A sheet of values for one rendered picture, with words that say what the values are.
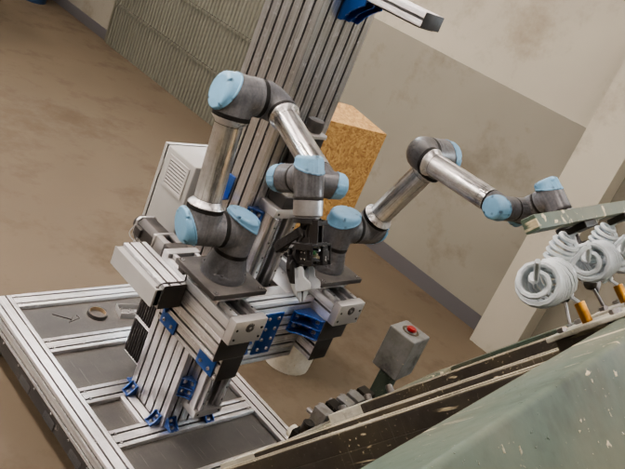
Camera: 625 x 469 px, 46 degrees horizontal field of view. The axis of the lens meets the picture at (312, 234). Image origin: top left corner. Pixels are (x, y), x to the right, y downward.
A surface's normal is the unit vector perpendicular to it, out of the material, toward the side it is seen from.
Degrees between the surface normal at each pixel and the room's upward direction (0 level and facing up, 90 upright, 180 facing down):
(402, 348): 90
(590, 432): 35
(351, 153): 90
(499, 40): 90
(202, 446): 0
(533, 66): 90
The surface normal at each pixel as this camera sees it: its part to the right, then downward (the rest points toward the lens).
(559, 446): 0.70, -0.40
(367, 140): 0.41, 0.51
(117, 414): 0.37, -0.85
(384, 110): -0.68, 0.03
